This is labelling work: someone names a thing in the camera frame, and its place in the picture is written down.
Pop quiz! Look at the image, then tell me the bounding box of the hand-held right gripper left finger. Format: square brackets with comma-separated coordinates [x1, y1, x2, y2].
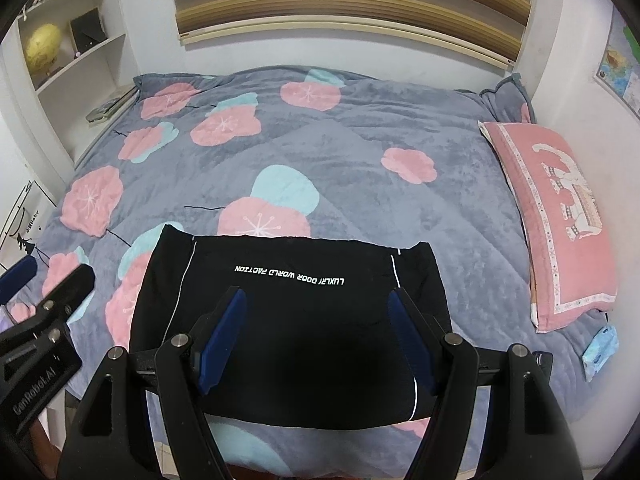
[55, 285, 248, 480]

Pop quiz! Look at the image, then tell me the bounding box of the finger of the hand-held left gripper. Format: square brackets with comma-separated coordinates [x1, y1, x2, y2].
[0, 257, 39, 307]
[20, 263, 97, 332]

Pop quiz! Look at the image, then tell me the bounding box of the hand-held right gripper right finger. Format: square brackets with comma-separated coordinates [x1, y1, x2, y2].
[387, 287, 583, 480]

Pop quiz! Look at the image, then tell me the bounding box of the black garment with white piping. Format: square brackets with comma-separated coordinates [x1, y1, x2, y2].
[127, 224, 454, 431]

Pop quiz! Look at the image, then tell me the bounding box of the white drawing poster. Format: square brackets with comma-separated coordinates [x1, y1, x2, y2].
[0, 180, 57, 272]

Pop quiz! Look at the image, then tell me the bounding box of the flat stack of books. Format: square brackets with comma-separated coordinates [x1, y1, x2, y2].
[85, 87, 139, 124]

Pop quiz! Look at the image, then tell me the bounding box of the grey floral blanket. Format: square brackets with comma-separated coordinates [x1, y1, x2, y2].
[31, 67, 621, 479]

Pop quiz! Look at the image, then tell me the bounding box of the blue tissue packet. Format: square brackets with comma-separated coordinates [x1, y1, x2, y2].
[581, 325, 620, 382]

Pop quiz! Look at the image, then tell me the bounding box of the pink printed pillow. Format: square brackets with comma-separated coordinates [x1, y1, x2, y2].
[478, 120, 619, 334]

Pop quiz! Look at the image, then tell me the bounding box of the white bookshelf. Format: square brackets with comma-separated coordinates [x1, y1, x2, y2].
[0, 0, 142, 211]

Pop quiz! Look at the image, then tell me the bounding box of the grey pillow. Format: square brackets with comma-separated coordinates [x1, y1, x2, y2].
[478, 74, 537, 125]

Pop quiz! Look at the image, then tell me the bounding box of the black square box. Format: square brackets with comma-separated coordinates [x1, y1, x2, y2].
[68, 7, 109, 51]

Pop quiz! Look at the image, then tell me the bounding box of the striped window blind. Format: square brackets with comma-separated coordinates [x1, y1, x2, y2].
[168, 0, 539, 72]

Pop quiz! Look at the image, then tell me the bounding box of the wall map poster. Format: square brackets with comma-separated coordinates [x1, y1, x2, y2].
[593, 7, 640, 117]

